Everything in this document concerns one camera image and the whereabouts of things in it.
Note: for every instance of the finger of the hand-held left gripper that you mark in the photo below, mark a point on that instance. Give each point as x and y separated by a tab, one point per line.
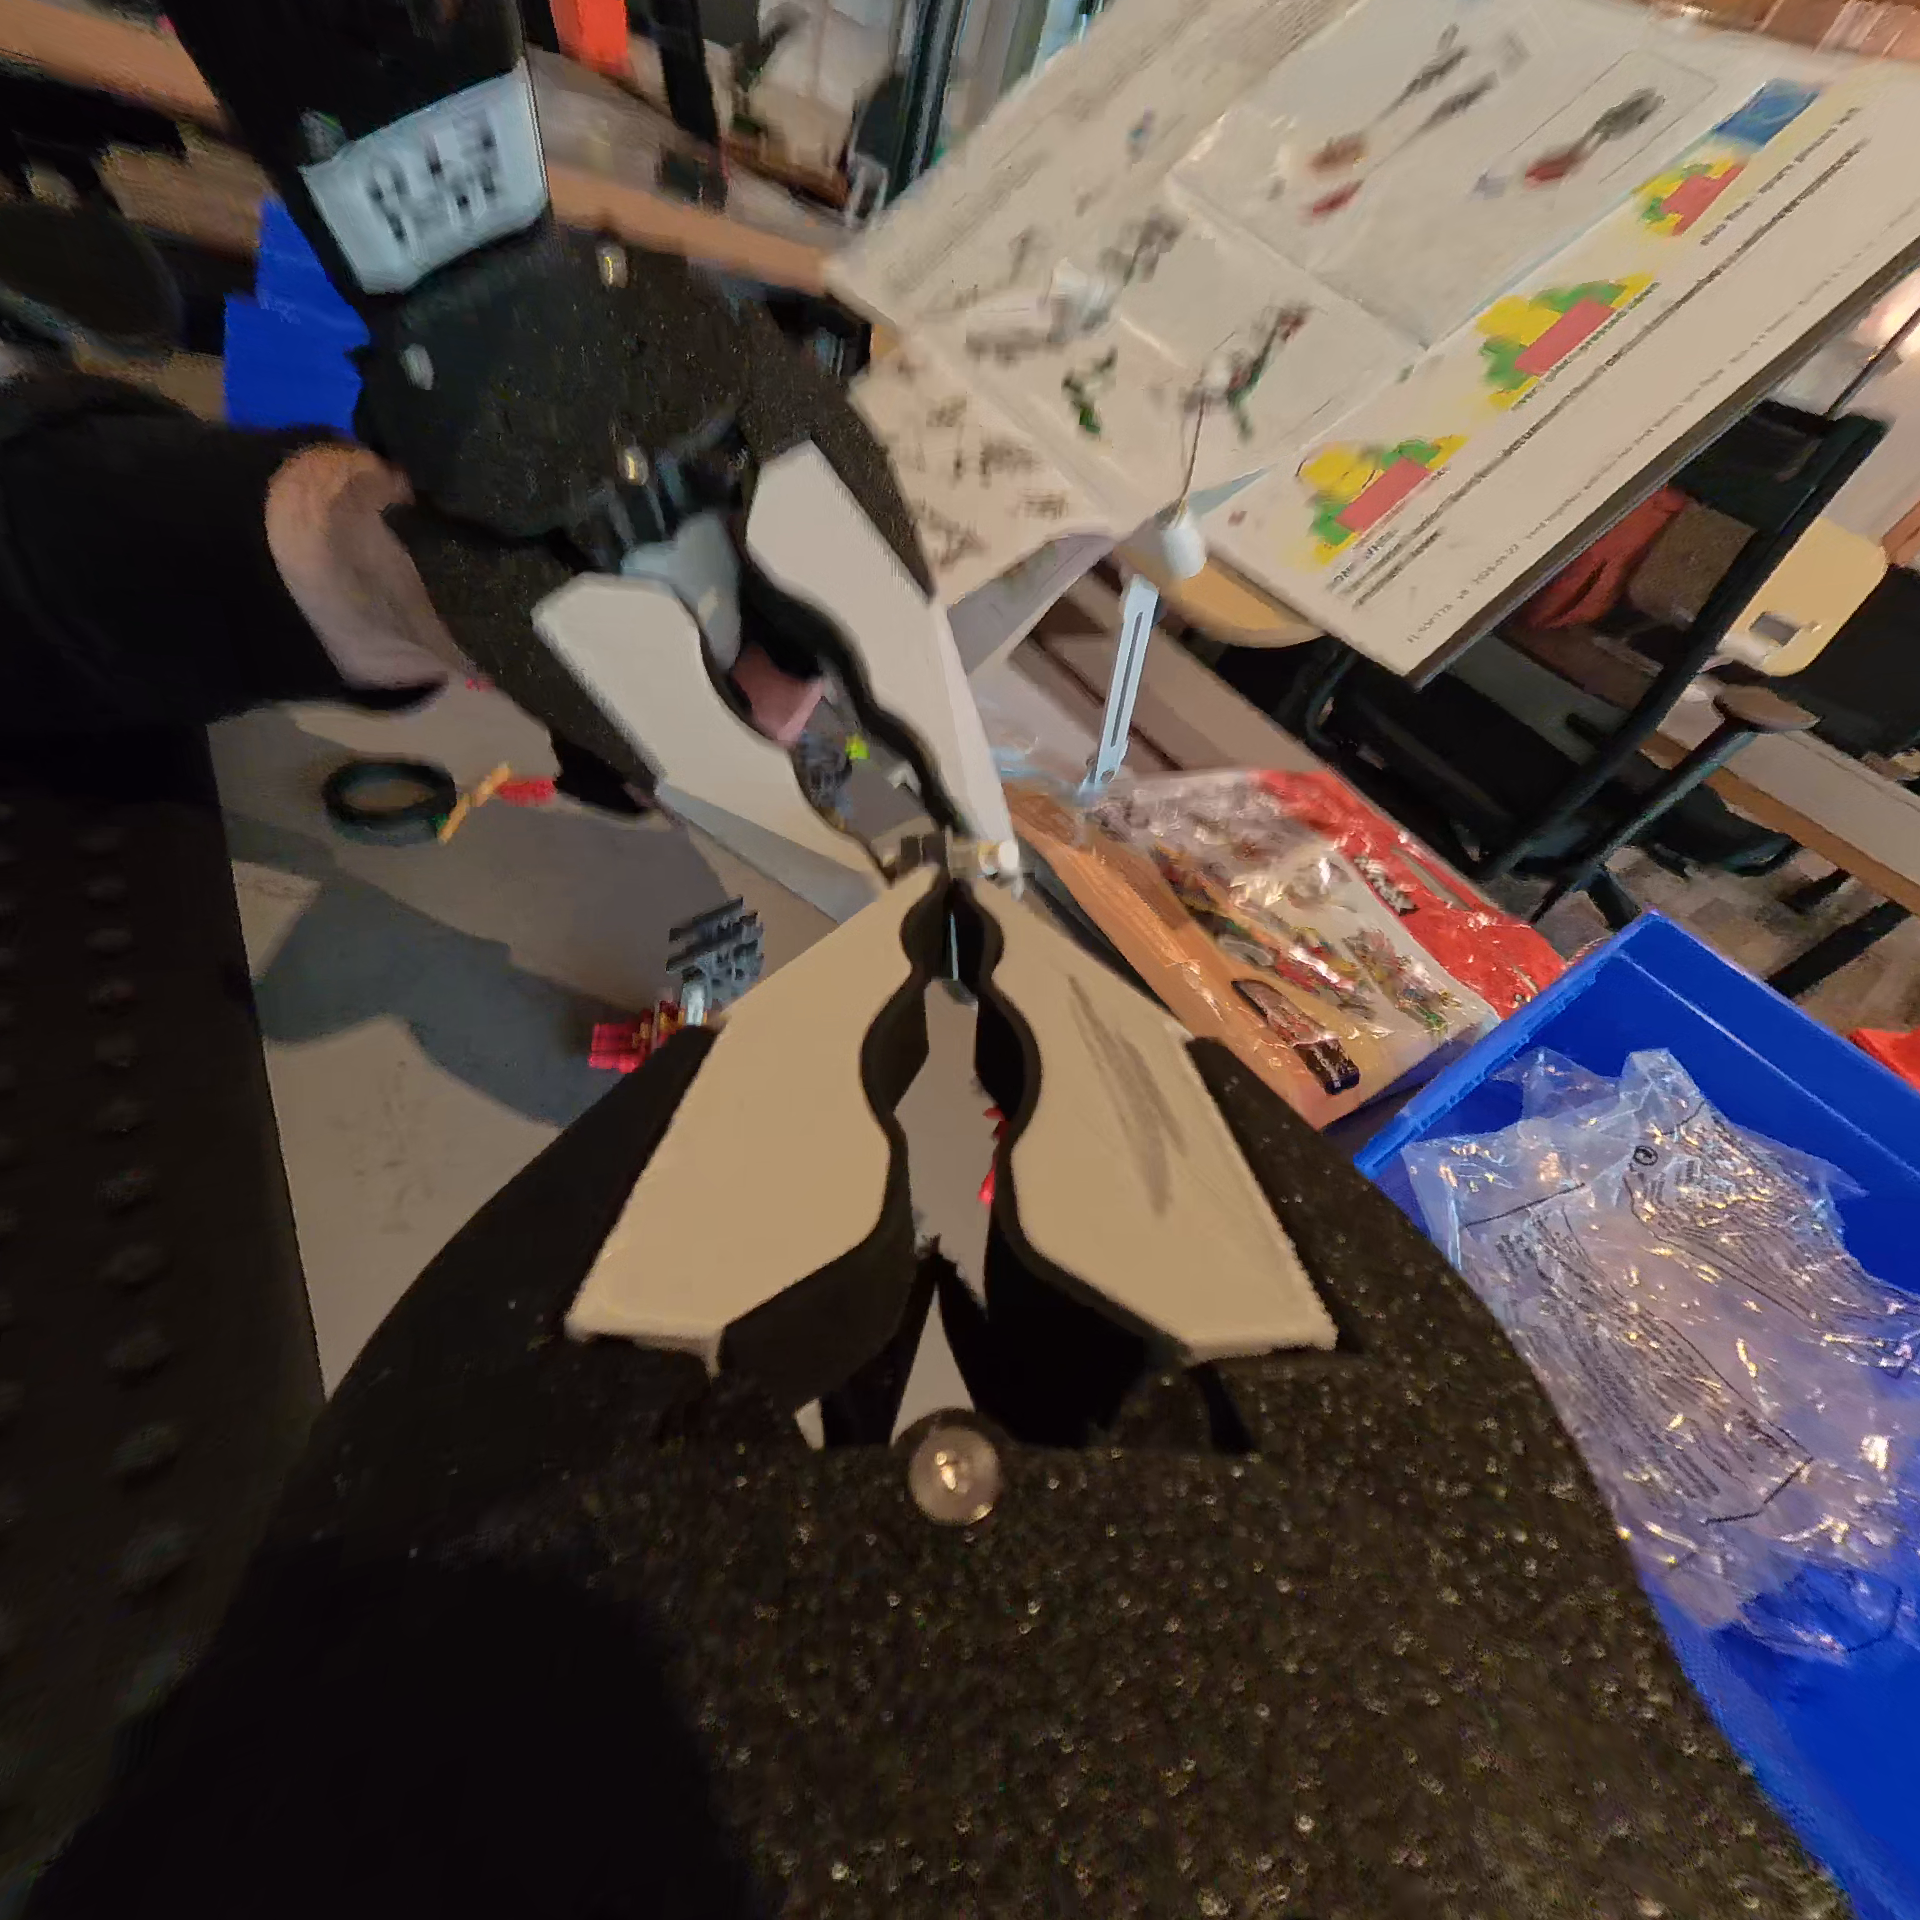
645	706
855	601

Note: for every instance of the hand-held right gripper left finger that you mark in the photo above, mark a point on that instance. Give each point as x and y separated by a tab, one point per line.
736	1186

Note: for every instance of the black metal frame rack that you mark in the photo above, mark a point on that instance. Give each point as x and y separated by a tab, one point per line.
1726	631

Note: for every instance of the person's left forearm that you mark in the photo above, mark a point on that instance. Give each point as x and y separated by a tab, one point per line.
120	570

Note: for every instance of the clear plastic bag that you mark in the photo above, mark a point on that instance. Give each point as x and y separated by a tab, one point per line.
1651	1321

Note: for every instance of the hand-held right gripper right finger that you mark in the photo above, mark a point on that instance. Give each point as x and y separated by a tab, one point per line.
1155	1200

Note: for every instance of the toy parts bag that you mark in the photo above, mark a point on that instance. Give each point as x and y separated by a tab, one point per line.
1274	931

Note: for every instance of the blue plastic container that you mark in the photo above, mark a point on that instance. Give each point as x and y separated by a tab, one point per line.
293	345

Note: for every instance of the grey red yellow toy assembly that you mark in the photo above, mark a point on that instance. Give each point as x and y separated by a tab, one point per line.
712	961
918	856

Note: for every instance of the red snowflake toy connector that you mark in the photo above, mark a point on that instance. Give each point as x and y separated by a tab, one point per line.
525	792

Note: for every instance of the short yellow toy rod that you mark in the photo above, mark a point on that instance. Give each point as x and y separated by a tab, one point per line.
473	804

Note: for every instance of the white toy rod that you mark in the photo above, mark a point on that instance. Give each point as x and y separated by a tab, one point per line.
998	859

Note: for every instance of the orange red cushion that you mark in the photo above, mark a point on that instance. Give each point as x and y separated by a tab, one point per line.
1621	563

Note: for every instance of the pale wooden stand with post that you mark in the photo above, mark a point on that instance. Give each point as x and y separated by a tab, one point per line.
1246	608

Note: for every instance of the person's left hand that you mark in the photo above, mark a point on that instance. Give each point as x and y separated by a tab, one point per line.
345	570

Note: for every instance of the black rubber tire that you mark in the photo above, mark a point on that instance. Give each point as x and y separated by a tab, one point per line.
343	811

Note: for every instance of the printed instruction sheet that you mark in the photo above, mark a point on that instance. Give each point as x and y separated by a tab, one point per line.
1349	301

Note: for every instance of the blue plastic bin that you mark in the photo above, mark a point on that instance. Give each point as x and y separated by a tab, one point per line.
1651	991

